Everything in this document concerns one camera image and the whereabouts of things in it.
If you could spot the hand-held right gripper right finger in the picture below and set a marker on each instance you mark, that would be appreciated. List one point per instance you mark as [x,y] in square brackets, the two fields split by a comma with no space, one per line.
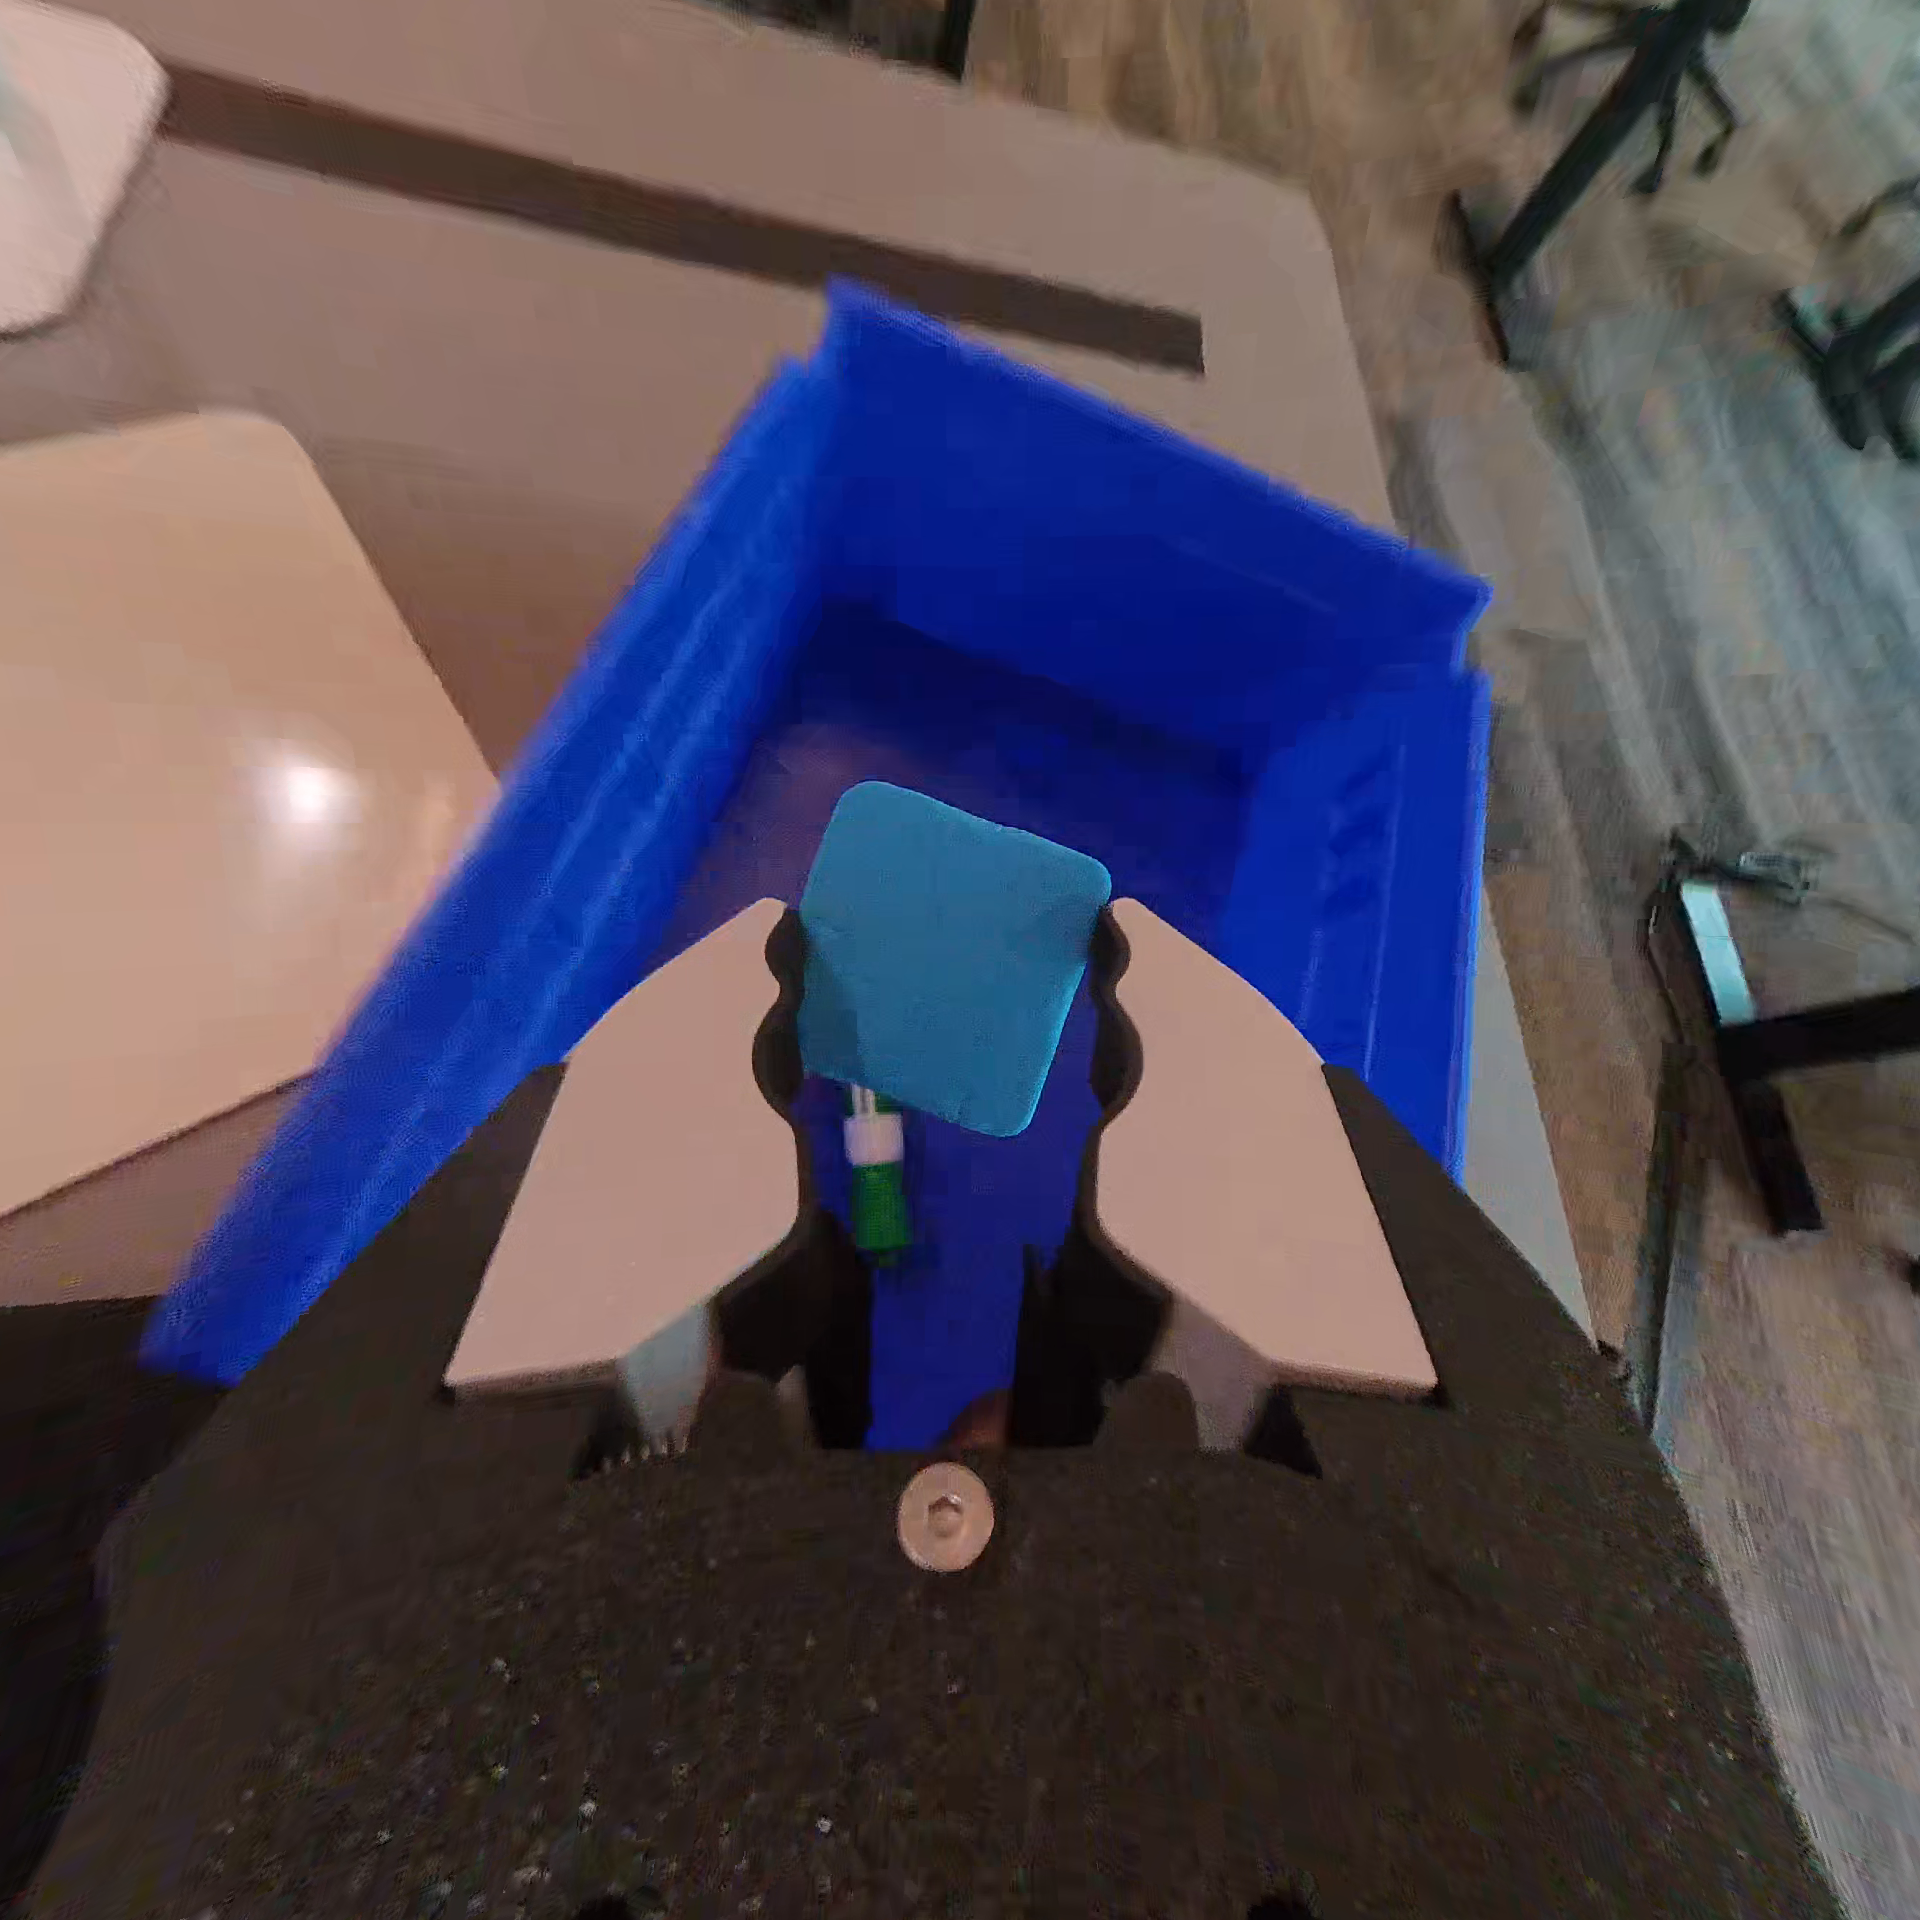
[1261,1200]

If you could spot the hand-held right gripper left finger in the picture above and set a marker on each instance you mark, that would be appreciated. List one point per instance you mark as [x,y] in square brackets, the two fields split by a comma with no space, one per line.
[616,1200]

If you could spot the green marker cap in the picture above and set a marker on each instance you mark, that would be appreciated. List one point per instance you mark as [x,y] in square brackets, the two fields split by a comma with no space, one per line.
[883,1213]

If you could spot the blue whiteboard eraser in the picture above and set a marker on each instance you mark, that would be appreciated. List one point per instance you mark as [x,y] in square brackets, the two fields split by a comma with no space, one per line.
[947,946]

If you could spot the white whiteboard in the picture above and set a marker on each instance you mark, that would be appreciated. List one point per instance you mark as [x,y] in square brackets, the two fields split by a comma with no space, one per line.
[181,813]

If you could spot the blue plastic bin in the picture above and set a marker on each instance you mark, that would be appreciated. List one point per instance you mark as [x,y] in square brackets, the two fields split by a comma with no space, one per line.
[1051,601]

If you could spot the black floor stand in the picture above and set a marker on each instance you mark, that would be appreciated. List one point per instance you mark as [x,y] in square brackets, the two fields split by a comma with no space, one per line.
[1773,1051]

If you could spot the black chair base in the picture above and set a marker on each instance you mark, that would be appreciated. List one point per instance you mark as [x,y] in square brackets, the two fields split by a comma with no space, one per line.
[1862,315]
[1622,122]

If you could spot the white table sign stand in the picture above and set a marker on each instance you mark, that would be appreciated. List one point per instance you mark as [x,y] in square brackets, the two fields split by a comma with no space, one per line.
[59,151]

